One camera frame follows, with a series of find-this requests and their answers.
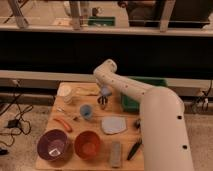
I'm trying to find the blue sponge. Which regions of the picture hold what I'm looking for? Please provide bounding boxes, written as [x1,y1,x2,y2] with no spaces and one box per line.
[100,86,112,97]

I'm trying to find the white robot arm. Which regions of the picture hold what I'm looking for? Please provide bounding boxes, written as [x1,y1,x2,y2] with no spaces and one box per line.
[93,59,194,171]

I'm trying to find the blue plastic cup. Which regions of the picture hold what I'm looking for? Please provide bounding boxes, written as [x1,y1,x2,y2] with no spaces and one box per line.
[80,104,93,120]

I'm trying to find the beige wooden piece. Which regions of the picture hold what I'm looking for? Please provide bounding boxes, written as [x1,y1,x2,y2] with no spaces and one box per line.
[76,87,99,96]

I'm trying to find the green plastic tray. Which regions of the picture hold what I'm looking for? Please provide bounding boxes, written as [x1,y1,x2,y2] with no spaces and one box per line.
[120,76,167,113]

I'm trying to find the light blue plate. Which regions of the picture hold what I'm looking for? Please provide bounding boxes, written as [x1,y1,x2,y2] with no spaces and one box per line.
[101,116,127,135]

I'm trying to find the metal spoon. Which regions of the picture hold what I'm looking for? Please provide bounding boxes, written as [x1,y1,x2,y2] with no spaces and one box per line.
[56,107,79,121]

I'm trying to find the orange carrot toy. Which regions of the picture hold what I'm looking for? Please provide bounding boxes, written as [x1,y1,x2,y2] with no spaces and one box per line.
[53,118,72,132]

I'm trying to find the orange bowl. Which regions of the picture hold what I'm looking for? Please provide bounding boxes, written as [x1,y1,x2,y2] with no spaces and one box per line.
[74,131,101,160]

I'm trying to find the grey rectangular block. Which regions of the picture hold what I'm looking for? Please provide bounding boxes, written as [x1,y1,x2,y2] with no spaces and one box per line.
[109,141,122,168]

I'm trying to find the green box on shelf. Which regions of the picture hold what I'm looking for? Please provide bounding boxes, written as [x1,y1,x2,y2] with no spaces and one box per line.
[88,16,115,26]

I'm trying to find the purple bowl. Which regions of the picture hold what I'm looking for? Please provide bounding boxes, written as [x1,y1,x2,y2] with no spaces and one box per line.
[37,129,70,161]

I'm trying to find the black cables on floor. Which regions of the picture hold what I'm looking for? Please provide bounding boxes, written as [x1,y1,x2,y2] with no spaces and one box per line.
[0,79,34,156]

